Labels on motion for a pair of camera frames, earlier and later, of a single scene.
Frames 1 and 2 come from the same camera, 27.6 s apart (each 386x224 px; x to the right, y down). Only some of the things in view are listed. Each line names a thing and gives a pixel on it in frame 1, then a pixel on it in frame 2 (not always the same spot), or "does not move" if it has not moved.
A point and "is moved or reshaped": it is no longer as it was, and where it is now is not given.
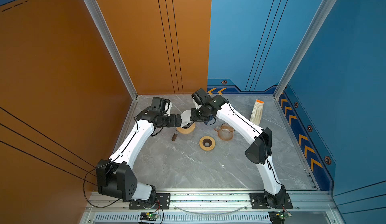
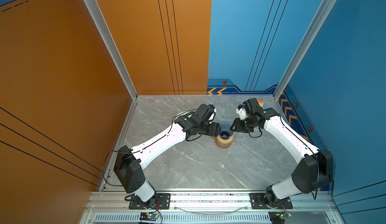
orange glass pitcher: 225,132 → 222,143
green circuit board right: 278,217 does not move
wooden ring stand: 207,139 → 224,140
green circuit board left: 149,216 does not move
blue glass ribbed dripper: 211,121 is moved or reshaped
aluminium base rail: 318,207 does not move
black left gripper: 172,123 → 214,130
